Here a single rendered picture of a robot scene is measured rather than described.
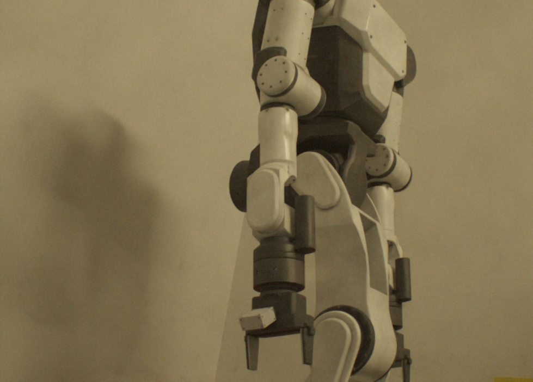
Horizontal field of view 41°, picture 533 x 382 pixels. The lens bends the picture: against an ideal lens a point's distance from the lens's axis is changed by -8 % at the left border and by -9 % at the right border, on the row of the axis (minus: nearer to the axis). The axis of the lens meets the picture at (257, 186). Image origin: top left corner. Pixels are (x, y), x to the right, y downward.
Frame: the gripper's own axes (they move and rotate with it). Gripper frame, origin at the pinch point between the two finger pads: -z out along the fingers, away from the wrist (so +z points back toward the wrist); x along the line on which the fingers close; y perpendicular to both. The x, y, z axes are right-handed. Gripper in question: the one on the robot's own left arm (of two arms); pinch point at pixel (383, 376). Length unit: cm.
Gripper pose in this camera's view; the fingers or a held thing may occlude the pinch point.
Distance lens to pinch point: 168.6
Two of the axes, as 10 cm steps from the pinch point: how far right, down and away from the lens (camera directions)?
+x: 8.4, -2.1, -5.1
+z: 0.0, -9.2, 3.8
